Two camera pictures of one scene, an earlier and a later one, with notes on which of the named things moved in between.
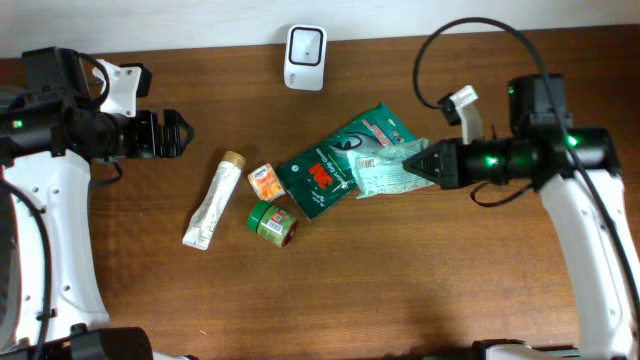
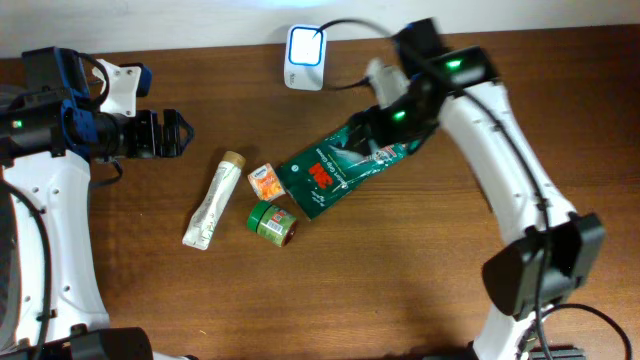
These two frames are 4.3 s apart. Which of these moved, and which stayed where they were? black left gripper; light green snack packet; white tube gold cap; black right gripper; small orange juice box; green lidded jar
Moved: light green snack packet; black right gripper
Stayed: white tube gold cap; green lidded jar; small orange juice box; black left gripper
